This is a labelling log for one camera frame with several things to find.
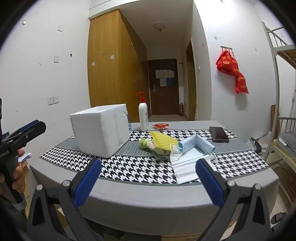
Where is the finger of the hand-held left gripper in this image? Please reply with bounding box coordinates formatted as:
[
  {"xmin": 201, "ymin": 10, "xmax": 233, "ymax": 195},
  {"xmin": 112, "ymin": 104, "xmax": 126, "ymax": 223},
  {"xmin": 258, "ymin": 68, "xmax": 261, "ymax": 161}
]
[
  {"xmin": 16, "ymin": 120, "xmax": 40, "ymax": 134},
  {"xmin": 5, "ymin": 121, "xmax": 47, "ymax": 151}
]

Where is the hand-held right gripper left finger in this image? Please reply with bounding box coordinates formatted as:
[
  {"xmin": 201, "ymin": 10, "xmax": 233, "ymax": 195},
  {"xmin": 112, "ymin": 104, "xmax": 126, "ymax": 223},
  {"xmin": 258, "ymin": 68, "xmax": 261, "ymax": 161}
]
[{"xmin": 26, "ymin": 158, "xmax": 103, "ymax": 241}]

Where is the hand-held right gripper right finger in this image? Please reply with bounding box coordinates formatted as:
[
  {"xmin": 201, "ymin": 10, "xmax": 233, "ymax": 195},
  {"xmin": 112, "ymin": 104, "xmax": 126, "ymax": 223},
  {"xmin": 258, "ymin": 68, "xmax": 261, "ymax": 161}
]
[{"xmin": 195, "ymin": 159, "xmax": 272, "ymax": 241}]

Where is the pale blue face mask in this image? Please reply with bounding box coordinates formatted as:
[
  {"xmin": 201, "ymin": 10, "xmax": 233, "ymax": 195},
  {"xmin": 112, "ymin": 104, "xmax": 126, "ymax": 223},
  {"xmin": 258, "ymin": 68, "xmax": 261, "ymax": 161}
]
[{"xmin": 170, "ymin": 143, "xmax": 217, "ymax": 185}]

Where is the white foam box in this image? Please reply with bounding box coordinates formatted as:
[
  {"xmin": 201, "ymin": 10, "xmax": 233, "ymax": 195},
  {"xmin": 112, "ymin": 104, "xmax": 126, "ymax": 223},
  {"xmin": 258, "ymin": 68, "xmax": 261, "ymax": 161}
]
[{"xmin": 70, "ymin": 104, "xmax": 130, "ymax": 159}]

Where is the grey towel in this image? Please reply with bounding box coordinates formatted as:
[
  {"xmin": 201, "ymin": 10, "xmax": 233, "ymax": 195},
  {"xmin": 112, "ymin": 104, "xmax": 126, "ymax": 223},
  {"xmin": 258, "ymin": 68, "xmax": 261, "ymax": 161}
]
[{"xmin": 151, "ymin": 148, "xmax": 173, "ymax": 161}]

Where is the yellow green packaging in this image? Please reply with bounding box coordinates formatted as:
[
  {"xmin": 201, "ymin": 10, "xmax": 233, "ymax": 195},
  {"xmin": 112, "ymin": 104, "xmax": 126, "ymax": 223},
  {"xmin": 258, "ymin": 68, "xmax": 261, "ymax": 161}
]
[{"xmin": 150, "ymin": 131, "xmax": 179, "ymax": 150}]

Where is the small green pink wrapper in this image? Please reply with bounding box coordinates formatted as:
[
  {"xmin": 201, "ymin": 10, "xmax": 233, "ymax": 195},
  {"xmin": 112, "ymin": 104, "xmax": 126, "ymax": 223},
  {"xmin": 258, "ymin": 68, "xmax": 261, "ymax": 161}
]
[{"xmin": 139, "ymin": 138, "xmax": 158, "ymax": 151}]

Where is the person's left hand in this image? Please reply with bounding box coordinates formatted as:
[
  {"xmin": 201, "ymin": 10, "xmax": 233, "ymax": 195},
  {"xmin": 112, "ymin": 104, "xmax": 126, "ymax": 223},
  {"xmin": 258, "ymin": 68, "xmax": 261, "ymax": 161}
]
[{"xmin": 11, "ymin": 149, "xmax": 25, "ymax": 194}]

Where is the black smartphone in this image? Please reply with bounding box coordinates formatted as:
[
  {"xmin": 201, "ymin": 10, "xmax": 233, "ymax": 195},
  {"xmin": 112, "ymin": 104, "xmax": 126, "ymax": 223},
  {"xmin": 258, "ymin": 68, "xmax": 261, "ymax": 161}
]
[{"xmin": 209, "ymin": 126, "xmax": 229, "ymax": 143}]

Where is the houndstooth grey tablecloth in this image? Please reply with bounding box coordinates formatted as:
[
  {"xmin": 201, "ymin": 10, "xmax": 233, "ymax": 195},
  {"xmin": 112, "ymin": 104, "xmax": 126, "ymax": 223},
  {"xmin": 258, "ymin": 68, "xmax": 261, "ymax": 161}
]
[{"xmin": 30, "ymin": 120, "xmax": 280, "ymax": 230}]

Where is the white pump lotion bottle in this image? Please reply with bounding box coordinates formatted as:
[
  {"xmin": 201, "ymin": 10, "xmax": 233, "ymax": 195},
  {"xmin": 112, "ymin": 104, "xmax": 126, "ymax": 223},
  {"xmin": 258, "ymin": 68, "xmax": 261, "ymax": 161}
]
[{"xmin": 136, "ymin": 92, "xmax": 149, "ymax": 131}]

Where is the wooden board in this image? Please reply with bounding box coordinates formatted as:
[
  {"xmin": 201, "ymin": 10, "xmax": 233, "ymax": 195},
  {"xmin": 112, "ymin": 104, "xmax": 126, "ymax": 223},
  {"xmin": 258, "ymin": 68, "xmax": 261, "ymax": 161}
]
[{"xmin": 270, "ymin": 105, "xmax": 277, "ymax": 139}]

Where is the grey folded cloth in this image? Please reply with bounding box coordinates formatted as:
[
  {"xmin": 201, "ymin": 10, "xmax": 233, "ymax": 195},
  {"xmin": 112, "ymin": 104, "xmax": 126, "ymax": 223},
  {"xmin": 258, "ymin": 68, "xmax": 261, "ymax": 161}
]
[{"xmin": 279, "ymin": 132, "xmax": 296, "ymax": 149}]

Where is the wooden wardrobe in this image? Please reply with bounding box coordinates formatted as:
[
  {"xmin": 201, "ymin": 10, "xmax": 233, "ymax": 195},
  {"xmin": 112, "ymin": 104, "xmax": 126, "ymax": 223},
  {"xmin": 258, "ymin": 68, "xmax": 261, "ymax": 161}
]
[{"xmin": 87, "ymin": 9, "xmax": 152, "ymax": 121}]

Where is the wooden side door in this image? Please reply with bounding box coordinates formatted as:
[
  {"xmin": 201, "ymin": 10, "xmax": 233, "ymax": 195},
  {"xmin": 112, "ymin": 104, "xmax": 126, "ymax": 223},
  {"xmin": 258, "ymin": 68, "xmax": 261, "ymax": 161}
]
[{"xmin": 185, "ymin": 39, "xmax": 197, "ymax": 121}]

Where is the dark brown door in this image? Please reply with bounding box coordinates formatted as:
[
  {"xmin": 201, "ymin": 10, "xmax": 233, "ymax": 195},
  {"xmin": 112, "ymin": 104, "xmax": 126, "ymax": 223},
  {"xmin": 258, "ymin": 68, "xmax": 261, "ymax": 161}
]
[{"xmin": 148, "ymin": 59, "xmax": 179, "ymax": 116}]

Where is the red plastic bag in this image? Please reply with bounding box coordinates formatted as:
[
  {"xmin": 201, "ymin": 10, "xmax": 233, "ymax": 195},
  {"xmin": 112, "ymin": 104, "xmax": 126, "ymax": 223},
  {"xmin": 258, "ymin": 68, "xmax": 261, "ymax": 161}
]
[
  {"xmin": 216, "ymin": 50, "xmax": 239, "ymax": 76},
  {"xmin": 232, "ymin": 72, "xmax": 249, "ymax": 94}
]

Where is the black bag strap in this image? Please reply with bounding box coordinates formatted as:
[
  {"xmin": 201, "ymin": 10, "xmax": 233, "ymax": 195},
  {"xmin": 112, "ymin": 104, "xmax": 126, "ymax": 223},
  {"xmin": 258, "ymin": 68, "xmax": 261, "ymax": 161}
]
[{"xmin": 250, "ymin": 137, "xmax": 262, "ymax": 153}]

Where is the metal bunk bed frame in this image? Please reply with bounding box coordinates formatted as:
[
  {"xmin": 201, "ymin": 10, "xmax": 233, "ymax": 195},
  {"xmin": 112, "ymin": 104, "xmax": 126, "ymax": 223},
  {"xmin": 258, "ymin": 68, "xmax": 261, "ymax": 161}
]
[{"xmin": 261, "ymin": 22, "xmax": 296, "ymax": 163}]

